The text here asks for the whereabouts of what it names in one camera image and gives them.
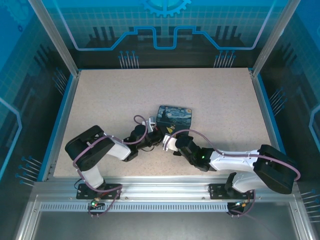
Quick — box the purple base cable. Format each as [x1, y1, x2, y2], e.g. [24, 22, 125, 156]
[226, 189, 257, 219]
[74, 187, 123, 219]

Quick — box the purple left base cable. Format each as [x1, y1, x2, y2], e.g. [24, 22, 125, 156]
[74, 187, 123, 219]

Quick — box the aluminium frame post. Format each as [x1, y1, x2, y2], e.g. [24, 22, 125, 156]
[251, 0, 301, 78]
[26, 0, 82, 77]

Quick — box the starry night print box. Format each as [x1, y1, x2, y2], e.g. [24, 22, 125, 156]
[155, 105, 194, 137]

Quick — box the aluminium side rail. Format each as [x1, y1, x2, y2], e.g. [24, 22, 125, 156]
[249, 69, 291, 161]
[42, 70, 82, 182]

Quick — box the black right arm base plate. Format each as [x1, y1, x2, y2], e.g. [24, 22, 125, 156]
[208, 183, 251, 201]

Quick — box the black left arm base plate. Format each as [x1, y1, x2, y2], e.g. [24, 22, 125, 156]
[76, 183, 123, 201]

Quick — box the slotted grey cable duct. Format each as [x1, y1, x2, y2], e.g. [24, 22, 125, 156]
[39, 202, 240, 213]

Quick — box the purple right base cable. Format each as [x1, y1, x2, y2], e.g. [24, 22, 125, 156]
[226, 189, 257, 219]

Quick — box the aluminium mounting rail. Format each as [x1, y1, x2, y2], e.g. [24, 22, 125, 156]
[33, 175, 300, 204]

